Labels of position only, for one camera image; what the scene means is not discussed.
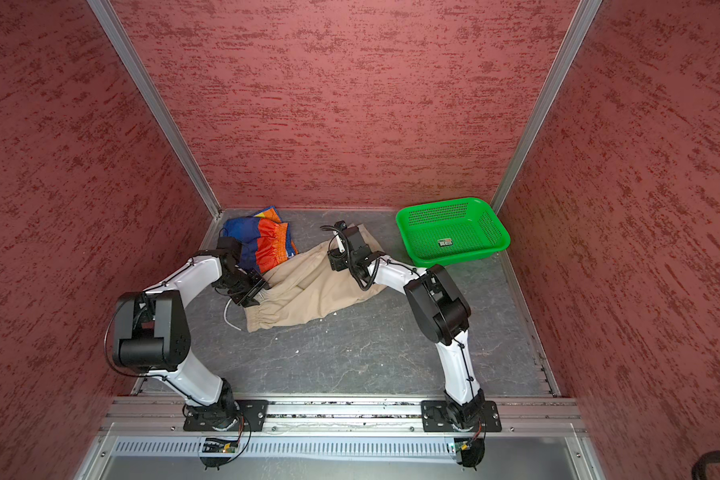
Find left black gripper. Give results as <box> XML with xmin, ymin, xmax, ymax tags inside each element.
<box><xmin>216</xmin><ymin>266</ymin><xmax>271</xmax><ymax>307</ymax></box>

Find beige shorts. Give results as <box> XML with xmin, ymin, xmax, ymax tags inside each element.
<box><xmin>244</xmin><ymin>241</ymin><xmax>385</xmax><ymax>332</ymax></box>

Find rainbow striped shorts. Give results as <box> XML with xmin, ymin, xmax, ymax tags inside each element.
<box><xmin>221</xmin><ymin>206</ymin><xmax>298</xmax><ymax>274</ymax></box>

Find green plastic basket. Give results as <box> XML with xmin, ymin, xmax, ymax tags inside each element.
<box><xmin>395</xmin><ymin>197</ymin><xmax>511</xmax><ymax>268</ymax></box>

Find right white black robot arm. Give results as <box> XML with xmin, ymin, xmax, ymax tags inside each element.
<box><xmin>321</xmin><ymin>221</ymin><xmax>485</xmax><ymax>431</ymax></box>

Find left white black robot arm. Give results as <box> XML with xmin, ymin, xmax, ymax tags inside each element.
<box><xmin>104</xmin><ymin>249</ymin><xmax>269</xmax><ymax>432</ymax></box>

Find left base connector board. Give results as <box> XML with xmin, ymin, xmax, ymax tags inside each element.
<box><xmin>201</xmin><ymin>437</ymin><xmax>240</xmax><ymax>456</ymax></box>

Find base connector board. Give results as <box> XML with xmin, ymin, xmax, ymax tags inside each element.
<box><xmin>201</xmin><ymin>437</ymin><xmax>240</xmax><ymax>456</ymax></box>
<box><xmin>453</xmin><ymin>439</ymin><xmax>485</xmax><ymax>469</ymax></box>

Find white perforated vent strip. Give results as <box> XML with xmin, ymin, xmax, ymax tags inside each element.
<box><xmin>112</xmin><ymin>437</ymin><xmax>455</xmax><ymax>460</ymax></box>

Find right base connector board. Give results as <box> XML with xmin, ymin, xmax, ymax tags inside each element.
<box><xmin>453</xmin><ymin>439</ymin><xmax>485</xmax><ymax>469</ymax></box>

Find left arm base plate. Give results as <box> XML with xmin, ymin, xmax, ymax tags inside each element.
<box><xmin>183</xmin><ymin>400</ymin><xmax>269</xmax><ymax>434</ymax></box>

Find aluminium front rail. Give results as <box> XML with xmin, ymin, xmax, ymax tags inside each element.
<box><xmin>97</xmin><ymin>393</ymin><xmax>589</xmax><ymax>438</ymax></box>

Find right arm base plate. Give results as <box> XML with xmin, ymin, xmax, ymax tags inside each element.
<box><xmin>420</xmin><ymin>400</ymin><xmax>502</xmax><ymax>433</ymax></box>

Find left aluminium corner post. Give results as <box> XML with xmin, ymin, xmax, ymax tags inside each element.
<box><xmin>87</xmin><ymin>0</ymin><xmax>223</xmax><ymax>219</ymax></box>

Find aluminium corner post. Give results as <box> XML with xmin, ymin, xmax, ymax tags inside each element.
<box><xmin>87</xmin><ymin>0</ymin><xmax>223</xmax><ymax>219</ymax></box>
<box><xmin>491</xmin><ymin>0</ymin><xmax>602</xmax><ymax>214</ymax></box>

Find right aluminium corner post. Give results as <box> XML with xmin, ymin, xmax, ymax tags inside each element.
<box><xmin>491</xmin><ymin>0</ymin><xmax>602</xmax><ymax>214</ymax></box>

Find black cable bottom right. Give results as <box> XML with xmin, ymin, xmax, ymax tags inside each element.
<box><xmin>691</xmin><ymin>449</ymin><xmax>720</xmax><ymax>480</ymax></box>

